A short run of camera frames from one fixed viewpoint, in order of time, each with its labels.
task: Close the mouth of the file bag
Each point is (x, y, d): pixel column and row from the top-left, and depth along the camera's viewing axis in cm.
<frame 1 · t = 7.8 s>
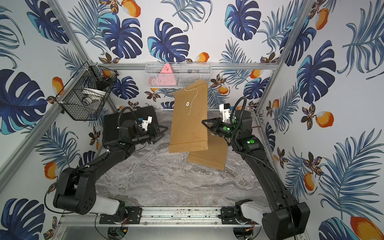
left hand: (165, 129, 79), fingers open
right hand: (201, 120, 68), fingers closed
brown kraft file bag: (190, 108, 77), point 34 cm above the table
brown kraft file bag 2: (215, 157, 97), on the table
black plastic tool case: (111, 121, 105), point 9 cm above the table

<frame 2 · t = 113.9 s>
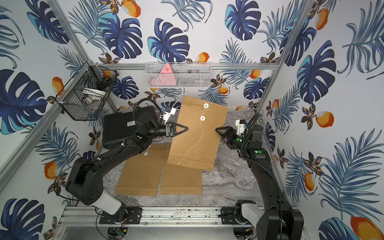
left hand: (186, 127, 69), fingers closed
right hand: (218, 132, 76), fingers open
brown kraft file bag: (140, 175, 94), on the table
brown kraft file bag 2: (179, 179, 88), on the table
the other named things where they were.

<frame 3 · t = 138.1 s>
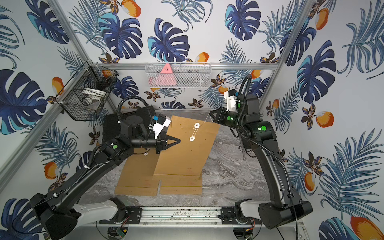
left hand: (178, 138, 61), fingers closed
right hand: (209, 111, 66), fingers closed
the named things where they were.

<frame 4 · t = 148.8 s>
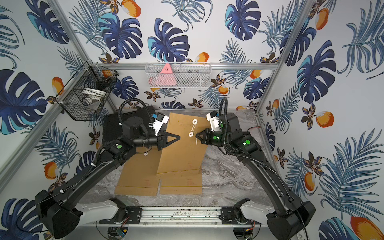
left hand: (178, 135, 64), fingers closed
right hand: (196, 133, 69), fingers closed
